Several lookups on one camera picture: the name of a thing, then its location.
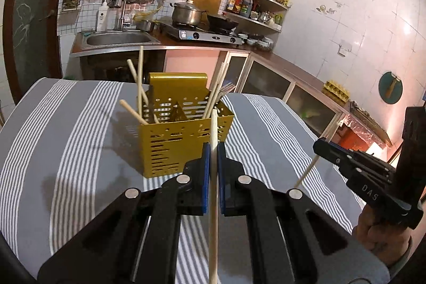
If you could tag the row of condiment bottles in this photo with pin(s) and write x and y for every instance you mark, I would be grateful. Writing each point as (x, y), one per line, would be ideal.
(244, 8)

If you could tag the wall hooks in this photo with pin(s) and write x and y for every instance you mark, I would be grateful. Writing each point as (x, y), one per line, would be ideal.
(327, 8)

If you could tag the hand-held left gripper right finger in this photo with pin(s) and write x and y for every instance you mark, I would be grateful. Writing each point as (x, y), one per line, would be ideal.
(221, 184)

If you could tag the white soap bottle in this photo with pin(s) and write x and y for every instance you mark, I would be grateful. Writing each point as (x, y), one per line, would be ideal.
(102, 17)

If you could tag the round teal board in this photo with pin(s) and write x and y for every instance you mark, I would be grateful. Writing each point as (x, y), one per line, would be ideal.
(394, 94)

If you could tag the black wok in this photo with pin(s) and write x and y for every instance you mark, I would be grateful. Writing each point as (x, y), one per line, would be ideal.
(221, 22)

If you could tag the dark wooden glass door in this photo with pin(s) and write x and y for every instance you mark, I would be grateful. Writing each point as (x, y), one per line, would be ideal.
(30, 21)

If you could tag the small steel pot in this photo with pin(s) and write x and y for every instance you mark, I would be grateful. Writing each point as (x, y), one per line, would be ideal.
(146, 26)

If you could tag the steel corner shelf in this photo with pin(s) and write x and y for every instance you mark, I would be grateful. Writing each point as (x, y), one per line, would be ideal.
(266, 3)

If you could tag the person's right hand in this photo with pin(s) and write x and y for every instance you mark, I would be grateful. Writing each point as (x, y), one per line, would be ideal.
(376, 237)

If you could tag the grey white striped tablecloth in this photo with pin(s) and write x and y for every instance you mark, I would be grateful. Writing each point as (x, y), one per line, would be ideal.
(66, 137)

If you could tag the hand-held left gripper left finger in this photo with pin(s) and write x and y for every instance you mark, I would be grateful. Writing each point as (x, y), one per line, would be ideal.
(205, 177)

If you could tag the metal fork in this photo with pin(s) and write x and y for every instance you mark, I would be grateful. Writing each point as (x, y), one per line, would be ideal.
(226, 89)

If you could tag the steel gas stove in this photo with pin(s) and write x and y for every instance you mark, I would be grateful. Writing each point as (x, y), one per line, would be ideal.
(199, 35)

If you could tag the steel sink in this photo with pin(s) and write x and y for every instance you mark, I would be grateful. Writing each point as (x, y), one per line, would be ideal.
(116, 39)

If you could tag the white wall socket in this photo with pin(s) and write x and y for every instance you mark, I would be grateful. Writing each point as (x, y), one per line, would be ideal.
(344, 51)

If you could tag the cluster of small bowls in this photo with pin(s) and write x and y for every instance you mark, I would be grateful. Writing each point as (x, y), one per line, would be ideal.
(256, 41)

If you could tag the yellow egg carton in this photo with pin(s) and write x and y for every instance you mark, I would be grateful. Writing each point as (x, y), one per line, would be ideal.
(336, 90)

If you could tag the clear plastic covered tray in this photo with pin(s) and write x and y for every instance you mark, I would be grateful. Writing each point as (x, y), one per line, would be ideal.
(366, 124)

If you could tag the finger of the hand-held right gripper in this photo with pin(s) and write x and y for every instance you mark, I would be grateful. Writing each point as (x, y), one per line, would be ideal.
(369, 161)
(327, 151)

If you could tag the wooden chopstick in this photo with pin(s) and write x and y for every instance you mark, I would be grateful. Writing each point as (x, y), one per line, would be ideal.
(221, 81)
(308, 171)
(214, 87)
(140, 77)
(131, 111)
(139, 84)
(213, 237)

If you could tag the steel pot with lid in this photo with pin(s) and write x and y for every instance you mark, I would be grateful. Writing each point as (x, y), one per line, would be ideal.
(186, 14)

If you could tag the yellow perforated utensil holder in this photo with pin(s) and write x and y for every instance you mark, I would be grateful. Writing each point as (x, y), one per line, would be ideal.
(166, 144)

